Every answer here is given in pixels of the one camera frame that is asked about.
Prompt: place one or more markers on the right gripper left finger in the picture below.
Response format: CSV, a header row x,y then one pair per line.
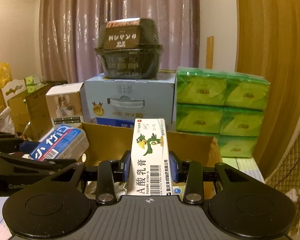
x,y
110,172

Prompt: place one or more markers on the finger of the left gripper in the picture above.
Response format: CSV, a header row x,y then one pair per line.
x,y
9,143
13,165

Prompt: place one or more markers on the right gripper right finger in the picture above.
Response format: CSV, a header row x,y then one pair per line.
x,y
188,172

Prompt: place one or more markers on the white ointment box with bird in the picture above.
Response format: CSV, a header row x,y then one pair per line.
x,y
149,173

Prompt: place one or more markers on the blue toothpick plastic box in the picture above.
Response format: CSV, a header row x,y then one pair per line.
x,y
65,142

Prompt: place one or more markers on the large cardboard sorting box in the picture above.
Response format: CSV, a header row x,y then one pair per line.
x,y
108,142

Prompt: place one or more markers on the crumpled white plastic bag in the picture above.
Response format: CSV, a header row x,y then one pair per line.
x,y
6,121

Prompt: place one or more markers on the brown cardboard carton left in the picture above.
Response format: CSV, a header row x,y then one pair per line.
x,y
29,110

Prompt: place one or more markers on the dark blue flat box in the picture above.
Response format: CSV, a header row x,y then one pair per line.
x,y
115,122

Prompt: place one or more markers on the white cutout card box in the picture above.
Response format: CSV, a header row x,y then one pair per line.
x,y
13,88

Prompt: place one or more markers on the checked tablecloth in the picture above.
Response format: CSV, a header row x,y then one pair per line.
x,y
245,165

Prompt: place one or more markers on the white humidifier product box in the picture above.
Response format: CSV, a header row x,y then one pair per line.
x,y
65,104

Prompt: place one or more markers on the green tissue pack bundle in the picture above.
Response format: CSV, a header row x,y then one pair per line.
x,y
228,106

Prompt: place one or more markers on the light blue milk carton box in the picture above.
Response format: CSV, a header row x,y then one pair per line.
x,y
127,99

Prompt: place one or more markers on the black instant meal bowl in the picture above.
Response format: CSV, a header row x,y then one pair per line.
x,y
129,48

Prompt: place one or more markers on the pink curtain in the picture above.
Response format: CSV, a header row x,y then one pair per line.
x,y
69,31

